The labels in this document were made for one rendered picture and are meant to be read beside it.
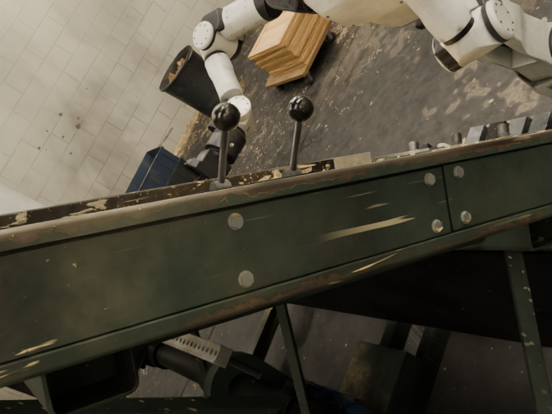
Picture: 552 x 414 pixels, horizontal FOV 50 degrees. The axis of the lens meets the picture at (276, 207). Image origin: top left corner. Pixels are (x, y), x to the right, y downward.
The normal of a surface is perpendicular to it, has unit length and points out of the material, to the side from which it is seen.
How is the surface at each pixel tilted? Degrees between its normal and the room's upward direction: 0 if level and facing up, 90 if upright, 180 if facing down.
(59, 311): 90
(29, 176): 90
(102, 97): 90
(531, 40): 90
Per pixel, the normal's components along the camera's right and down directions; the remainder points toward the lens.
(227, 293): 0.52, -0.05
